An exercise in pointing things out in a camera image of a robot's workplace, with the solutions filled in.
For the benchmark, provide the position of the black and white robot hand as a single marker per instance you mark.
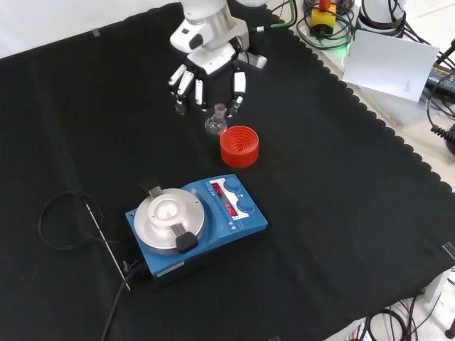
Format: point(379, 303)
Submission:
point(208, 69)

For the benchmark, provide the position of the clear round-bottom glass flask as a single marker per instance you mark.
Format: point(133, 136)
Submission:
point(215, 122)

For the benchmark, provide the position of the blue heater with steel plate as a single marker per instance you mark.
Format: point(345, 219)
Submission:
point(193, 220)

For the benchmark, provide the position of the grey tape strip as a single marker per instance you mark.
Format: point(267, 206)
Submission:
point(96, 33)

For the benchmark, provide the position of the yellow stop button box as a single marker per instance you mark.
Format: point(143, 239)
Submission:
point(322, 17)

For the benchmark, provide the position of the black cloth bench cover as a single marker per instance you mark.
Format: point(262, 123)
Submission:
point(199, 199)

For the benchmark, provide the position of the pale white board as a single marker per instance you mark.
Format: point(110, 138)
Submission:
point(389, 64)

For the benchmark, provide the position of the thin steel probe rod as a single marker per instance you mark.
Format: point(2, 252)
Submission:
point(106, 245)

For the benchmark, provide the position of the black power supply brick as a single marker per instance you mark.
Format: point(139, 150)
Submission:
point(440, 76)

